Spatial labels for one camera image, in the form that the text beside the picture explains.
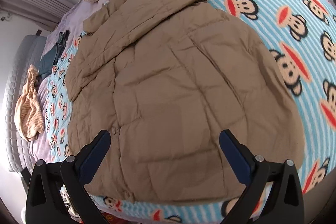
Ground monkey print striped blanket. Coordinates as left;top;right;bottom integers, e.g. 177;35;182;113
43;0;336;224

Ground dark teal folded jeans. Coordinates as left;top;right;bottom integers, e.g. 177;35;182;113
37;30;70;81

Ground tan puffer jacket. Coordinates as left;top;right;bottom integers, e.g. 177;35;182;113
65;0;305;205

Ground beige striped garment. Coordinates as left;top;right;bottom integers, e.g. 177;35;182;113
14;65;45;141

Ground grey curtain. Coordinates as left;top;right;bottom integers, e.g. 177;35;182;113
1;0;74;31

